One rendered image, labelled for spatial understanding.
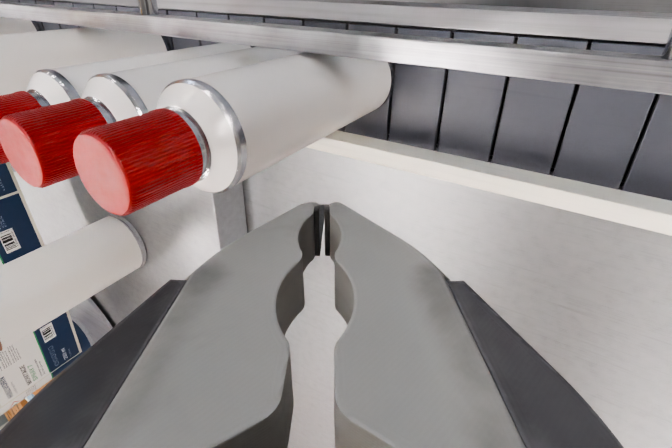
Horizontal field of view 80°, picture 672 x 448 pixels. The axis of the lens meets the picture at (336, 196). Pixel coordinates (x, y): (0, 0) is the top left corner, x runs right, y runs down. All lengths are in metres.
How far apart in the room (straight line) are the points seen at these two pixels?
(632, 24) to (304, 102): 0.18
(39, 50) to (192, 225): 0.25
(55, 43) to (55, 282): 0.31
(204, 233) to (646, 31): 0.45
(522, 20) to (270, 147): 0.17
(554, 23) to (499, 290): 0.23
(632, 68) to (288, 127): 0.14
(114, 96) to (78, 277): 0.41
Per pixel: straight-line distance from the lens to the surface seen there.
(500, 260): 0.39
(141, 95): 0.22
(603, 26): 0.28
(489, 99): 0.29
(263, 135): 0.18
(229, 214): 0.50
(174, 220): 0.55
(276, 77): 0.20
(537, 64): 0.20
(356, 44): 0.22
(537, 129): 0.29
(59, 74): 0.28
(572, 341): 0.43
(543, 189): 0.26
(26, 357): 0.95
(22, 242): 0.83
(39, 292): 0.60
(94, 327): 0.97
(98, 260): 0.62
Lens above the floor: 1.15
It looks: 50 degrees down
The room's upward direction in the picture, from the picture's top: 128 degrees counter-clockwise
